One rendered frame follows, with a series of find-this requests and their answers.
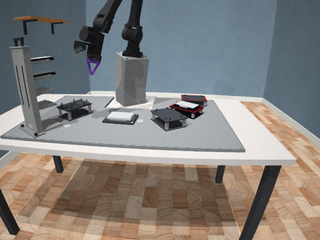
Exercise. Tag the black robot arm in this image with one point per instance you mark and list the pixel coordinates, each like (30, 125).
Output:
(103, 22)

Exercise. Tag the grey slotted shelf rack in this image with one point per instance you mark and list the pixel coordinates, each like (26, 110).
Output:
(31, 112)

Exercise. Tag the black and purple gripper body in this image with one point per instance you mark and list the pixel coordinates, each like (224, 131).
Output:
(96, 56)

